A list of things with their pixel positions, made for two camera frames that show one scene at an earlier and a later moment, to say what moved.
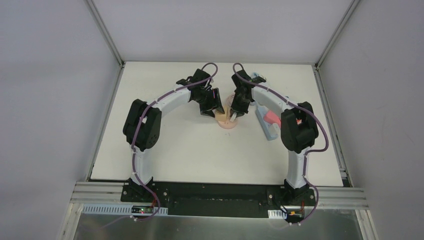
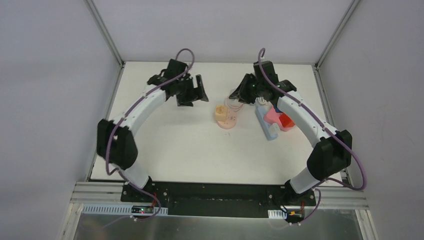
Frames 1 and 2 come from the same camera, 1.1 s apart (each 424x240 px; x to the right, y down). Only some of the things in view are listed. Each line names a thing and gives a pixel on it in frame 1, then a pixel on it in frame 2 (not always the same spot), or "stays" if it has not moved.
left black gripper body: (211, 105) -> (185, 87)
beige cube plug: (220, 116) stays
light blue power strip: (260, 111) stays
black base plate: (216, 198) stays
